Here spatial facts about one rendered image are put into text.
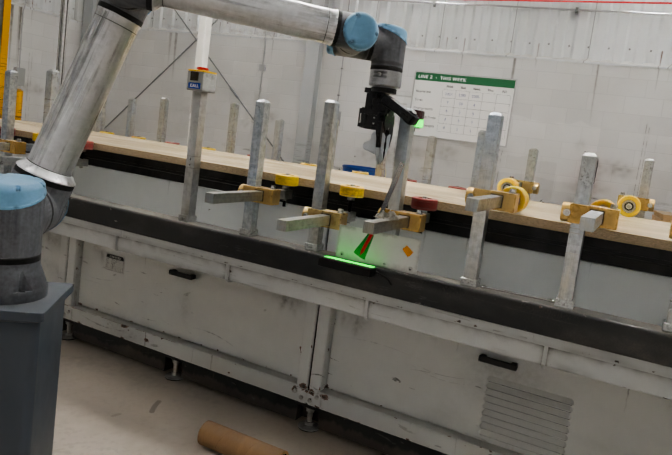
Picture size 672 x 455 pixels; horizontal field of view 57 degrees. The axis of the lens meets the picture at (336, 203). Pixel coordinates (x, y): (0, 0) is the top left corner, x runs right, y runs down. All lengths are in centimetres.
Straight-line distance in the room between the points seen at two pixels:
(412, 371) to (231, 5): 129
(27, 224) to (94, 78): 40
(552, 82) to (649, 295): 717
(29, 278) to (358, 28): 96
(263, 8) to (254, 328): 128
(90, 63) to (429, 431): 149
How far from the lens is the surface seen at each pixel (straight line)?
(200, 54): 346
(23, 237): 156
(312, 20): 156
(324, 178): 189
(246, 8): 155
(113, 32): 168
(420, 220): 177
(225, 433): 215
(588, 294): 193
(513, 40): 911
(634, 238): 187
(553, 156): 888
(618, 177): 889
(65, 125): 169
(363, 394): 224
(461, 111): 902
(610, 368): 177
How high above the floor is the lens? 107
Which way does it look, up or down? 6 degrees down
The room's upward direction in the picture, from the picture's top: 7 degrees clockwise
